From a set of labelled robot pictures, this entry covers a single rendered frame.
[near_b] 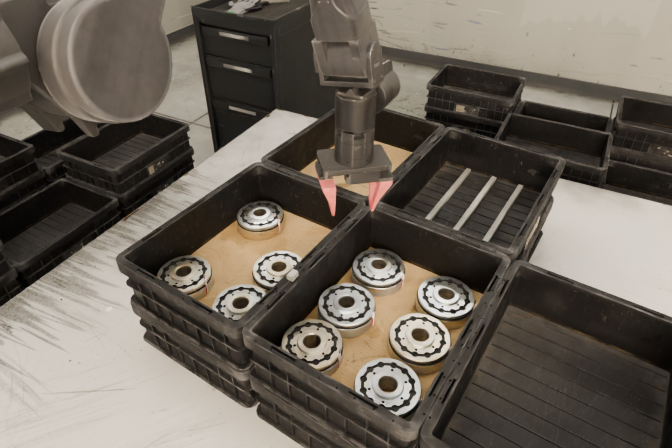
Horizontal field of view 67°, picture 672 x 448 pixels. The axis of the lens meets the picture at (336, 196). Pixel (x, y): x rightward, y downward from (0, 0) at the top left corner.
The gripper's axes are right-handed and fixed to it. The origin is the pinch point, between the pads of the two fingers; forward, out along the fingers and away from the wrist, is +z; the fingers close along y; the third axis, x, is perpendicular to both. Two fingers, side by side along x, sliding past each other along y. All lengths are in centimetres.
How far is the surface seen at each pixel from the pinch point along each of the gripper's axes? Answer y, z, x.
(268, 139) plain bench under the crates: 7, 35, -90
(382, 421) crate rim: 2.0, 14.7, 27.6
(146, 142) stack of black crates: 55, 56, -136
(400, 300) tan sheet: -10.1, 23.4, -0.3
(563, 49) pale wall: -212, 71, -249
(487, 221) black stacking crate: -36.7, 23.0, -19.4
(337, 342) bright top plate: 4.1, 20.5, 9.2
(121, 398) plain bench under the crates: 43, 37, 1
